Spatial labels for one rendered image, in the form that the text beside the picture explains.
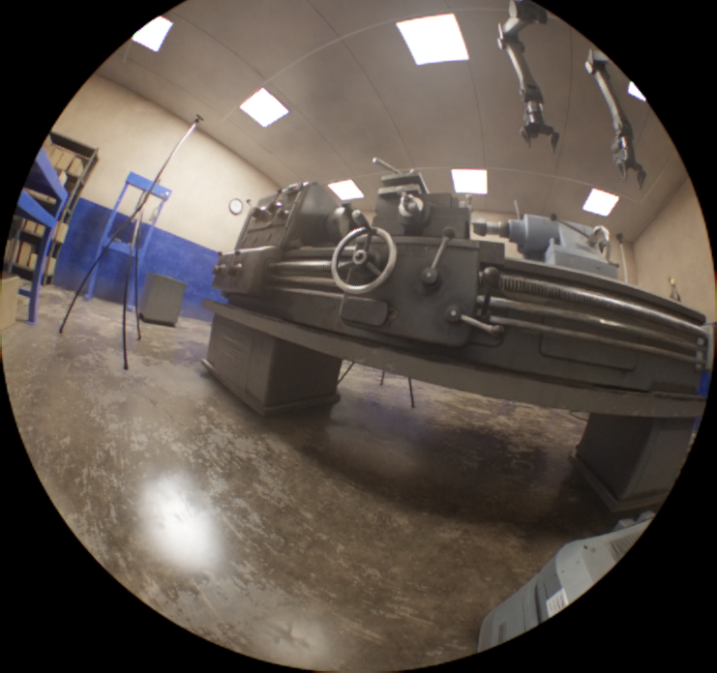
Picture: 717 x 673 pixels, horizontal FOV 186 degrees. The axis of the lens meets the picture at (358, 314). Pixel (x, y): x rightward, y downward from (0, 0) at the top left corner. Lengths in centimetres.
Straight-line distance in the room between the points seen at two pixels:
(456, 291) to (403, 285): 15
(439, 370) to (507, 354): 27
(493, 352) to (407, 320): 31
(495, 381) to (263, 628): 69
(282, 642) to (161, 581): 21
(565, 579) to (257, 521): 58
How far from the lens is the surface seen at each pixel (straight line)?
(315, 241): 139
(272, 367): 105
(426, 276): 57
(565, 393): 64
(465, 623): 58
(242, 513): 62
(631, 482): 118
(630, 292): 101
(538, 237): 110
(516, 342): 76
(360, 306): 64
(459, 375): 57
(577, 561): 41
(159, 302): 291
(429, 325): 58
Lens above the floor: 49
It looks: 5 degrees up
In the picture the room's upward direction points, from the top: 13 degrees clockwise
